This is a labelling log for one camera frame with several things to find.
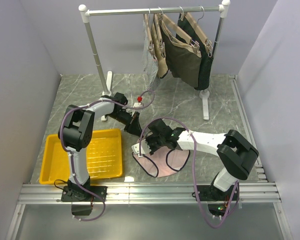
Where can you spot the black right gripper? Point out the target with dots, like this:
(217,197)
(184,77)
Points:
(148,139)

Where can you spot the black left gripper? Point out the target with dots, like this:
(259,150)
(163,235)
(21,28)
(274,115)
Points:
(133,126)

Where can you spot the pink underwear navy trim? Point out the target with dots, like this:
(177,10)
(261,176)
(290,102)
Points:
(164,162)

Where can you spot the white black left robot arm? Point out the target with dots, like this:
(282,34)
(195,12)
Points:
(75,134)

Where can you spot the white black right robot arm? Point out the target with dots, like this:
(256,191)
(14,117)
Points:
(236,153)

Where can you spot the grey striped hanging underwear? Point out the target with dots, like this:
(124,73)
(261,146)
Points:
(150,67)

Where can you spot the beige hanging underwear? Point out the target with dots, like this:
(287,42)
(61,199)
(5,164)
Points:
(161,61)

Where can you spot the olive green hanging underwear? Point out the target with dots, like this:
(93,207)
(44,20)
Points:
(186,67)

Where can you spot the black dotted hanging underwear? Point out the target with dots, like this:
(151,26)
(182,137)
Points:
(206,61)

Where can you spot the yellow plastic tray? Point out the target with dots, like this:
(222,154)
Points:
(103,156)

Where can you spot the white metal clothes rack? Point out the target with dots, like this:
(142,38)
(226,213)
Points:
(86,14)

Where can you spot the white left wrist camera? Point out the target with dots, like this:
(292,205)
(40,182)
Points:
(138,105)

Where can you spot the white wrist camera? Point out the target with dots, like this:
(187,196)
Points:
(138,105)
(141,148)

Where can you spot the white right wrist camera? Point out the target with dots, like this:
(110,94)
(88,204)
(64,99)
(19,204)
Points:
(141,148)

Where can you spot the aluminium mounting rail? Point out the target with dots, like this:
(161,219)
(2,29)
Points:
(131,193)

